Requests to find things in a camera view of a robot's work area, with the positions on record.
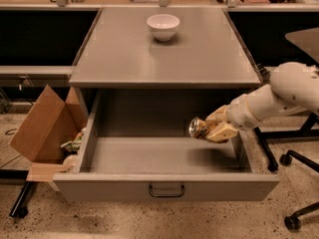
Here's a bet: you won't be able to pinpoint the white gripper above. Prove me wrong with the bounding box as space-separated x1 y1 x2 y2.
205 95 260 143

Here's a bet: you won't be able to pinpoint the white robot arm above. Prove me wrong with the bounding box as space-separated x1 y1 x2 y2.
205 62 319 142

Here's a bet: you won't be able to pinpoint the open grey top drawer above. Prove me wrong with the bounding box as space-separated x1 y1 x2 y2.
54 90 278 201

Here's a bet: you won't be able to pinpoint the grey cabinet counter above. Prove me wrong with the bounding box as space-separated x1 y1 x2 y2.
68 6 262 137

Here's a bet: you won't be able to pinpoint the black stand leg right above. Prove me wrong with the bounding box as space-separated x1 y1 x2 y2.
254 114 319 171

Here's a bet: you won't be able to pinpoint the black stand leg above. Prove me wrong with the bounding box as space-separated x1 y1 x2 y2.
254 114 319 171
0 169 36 218

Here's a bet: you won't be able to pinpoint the white ceramic bowl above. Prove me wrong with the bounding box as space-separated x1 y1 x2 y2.
147 14 180 41

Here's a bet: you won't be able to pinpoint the black office chair base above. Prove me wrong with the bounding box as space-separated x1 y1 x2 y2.
279 149 319 232

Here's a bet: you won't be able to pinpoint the trash items in box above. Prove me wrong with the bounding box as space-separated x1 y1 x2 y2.
60 127 86 165

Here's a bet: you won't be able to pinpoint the brown cardboard box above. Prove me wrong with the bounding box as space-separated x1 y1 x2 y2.
9 86 88 182

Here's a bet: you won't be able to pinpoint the black stand leg left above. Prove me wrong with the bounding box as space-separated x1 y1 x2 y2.
0 169 36 218

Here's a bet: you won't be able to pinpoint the black drawer handle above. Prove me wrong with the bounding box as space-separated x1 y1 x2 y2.
149 185 185 198

